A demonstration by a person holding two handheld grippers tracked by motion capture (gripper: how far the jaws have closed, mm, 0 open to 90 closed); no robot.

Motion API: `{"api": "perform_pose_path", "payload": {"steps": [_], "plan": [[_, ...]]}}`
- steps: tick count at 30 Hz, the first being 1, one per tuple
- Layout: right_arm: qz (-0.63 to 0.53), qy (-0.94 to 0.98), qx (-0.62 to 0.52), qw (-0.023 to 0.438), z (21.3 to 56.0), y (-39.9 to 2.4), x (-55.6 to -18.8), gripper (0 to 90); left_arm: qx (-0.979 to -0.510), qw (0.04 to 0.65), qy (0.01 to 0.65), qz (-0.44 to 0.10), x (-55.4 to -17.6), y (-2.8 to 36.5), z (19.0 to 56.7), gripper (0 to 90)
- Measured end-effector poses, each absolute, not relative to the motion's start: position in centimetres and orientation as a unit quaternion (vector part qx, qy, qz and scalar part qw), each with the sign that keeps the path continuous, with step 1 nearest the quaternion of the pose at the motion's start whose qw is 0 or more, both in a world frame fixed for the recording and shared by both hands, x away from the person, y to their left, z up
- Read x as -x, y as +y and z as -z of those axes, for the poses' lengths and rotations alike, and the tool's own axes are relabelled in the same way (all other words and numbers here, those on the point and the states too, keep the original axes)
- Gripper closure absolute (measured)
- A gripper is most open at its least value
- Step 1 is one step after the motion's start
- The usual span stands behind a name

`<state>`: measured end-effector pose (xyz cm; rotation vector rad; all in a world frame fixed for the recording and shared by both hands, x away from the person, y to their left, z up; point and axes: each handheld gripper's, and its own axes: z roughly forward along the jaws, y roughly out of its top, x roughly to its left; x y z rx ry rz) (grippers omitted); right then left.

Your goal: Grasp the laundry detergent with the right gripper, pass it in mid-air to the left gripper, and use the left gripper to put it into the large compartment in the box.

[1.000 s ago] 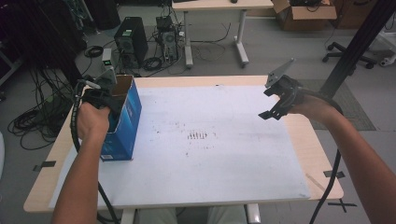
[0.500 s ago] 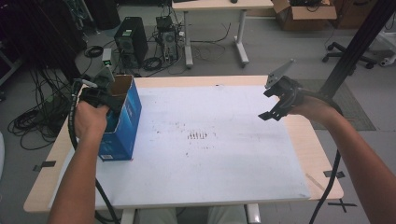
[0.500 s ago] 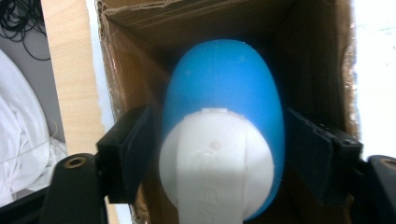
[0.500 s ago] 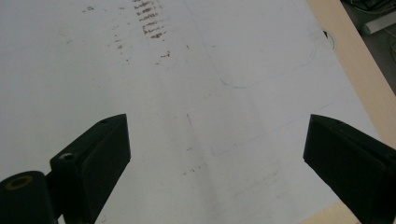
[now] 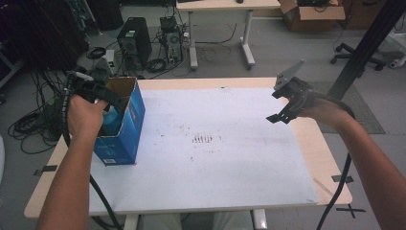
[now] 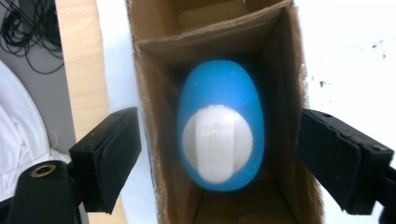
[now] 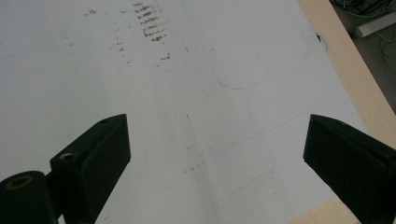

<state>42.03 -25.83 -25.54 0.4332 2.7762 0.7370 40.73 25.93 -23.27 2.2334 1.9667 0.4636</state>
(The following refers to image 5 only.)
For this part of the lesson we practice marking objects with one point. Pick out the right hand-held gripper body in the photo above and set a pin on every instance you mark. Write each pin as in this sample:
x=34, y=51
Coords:
x=293, y=89

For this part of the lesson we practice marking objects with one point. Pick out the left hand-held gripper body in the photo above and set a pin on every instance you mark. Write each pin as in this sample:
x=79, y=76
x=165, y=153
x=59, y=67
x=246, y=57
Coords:
x=87, y=86

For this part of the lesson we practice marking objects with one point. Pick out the blue plastic bottle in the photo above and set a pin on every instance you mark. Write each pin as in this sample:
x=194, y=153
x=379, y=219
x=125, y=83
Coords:
x=112, y=123

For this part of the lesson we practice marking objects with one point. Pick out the blue cardboard box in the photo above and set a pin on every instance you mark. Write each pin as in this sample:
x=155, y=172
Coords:
x=127, y=137

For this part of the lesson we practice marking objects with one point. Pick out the person's left hand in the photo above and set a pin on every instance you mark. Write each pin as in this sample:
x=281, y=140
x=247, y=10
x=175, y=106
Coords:
x=84, y=118

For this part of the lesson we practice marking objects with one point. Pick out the person's right hand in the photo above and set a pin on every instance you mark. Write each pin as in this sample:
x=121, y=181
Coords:
x=322, y=111

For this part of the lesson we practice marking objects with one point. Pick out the small white power supply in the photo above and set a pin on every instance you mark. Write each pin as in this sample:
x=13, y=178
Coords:
x=111, y=59

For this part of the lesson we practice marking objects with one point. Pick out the large black computer tower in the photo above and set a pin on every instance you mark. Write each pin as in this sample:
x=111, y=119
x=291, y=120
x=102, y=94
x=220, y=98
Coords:
x=135, y=41

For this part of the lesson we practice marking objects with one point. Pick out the black office chair base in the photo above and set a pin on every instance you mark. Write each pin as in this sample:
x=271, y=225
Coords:
x=351, y=54

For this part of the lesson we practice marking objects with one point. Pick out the grey floor mat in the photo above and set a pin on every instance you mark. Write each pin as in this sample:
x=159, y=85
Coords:
x=360, y=121

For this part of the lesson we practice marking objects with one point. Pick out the black curtain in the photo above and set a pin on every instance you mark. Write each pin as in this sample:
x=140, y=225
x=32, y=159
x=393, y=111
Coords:
x=38, y=28

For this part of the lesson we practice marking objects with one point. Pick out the open brown cardboard box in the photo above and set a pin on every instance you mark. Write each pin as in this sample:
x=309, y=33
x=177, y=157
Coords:
x=312, y=16

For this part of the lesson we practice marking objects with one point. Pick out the beige tape strip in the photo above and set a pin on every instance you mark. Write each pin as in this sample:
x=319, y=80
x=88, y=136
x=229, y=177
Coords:
x=324, y=188

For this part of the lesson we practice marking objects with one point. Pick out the small black computer tower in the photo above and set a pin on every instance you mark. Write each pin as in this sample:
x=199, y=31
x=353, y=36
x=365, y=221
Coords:
x=172, y=41

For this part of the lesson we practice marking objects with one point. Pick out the black metal stand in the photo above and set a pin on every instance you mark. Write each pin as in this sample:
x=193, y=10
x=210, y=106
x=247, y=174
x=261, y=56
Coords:
x=364, y=48

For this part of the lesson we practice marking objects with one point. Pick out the white table mat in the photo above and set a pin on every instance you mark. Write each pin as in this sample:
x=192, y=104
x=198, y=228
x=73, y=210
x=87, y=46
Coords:
x=207, y=159

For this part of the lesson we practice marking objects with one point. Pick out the white table leg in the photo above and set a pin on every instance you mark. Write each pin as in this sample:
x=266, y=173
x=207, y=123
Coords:
x=260, y=219
x=130, y=222

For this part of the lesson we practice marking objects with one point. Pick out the white desk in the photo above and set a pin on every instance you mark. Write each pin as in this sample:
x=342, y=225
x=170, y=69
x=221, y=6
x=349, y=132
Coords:
x=223, y=4

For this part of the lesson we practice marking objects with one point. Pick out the black tape cross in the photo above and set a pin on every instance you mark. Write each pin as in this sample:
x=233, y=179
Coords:
x=350, y=210

